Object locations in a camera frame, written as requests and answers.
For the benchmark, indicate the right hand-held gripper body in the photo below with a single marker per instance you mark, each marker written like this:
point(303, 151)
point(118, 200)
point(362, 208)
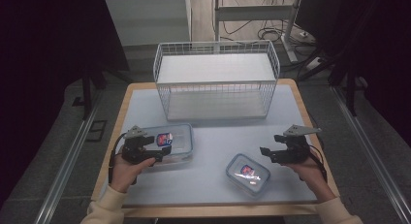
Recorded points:
point(294, 148)

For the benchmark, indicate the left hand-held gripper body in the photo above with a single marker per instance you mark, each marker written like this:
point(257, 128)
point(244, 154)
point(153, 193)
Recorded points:
point(134, 149)

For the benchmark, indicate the large clear food container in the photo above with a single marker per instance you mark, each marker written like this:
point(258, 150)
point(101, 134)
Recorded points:
point(181, 143)

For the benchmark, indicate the small clear food container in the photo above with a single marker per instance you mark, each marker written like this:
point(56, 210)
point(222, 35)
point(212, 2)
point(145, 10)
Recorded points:
point(247, 182)

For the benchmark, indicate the person's left hand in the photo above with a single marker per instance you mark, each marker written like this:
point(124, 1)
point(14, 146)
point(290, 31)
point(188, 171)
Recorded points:
point(124, 174)

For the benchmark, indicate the person's right hand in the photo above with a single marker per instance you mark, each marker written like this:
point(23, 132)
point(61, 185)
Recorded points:
point(311, 178)

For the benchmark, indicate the black floor plate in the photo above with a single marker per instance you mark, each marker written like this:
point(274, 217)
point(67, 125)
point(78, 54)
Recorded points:
point(97, 130)

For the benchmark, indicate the black stand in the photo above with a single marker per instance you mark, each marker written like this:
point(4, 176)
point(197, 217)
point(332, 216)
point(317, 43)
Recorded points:
point(86, 91)
point(350, 88)

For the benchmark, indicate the white power strip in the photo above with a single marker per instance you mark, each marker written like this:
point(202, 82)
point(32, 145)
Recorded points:
point(314, 64)

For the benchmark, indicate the black curtain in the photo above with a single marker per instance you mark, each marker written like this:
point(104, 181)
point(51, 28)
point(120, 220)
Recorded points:
point(48, 39)
point(378, 49)

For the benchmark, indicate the white panel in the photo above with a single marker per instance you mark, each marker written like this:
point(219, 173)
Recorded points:
point(147, 20)

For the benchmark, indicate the white metal stand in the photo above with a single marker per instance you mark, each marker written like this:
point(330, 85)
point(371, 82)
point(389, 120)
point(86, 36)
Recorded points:
point(252, 12)

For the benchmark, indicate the aluminium rail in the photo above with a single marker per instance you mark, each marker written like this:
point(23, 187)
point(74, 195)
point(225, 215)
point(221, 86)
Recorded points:
point(68, 162)
point(371, 149)

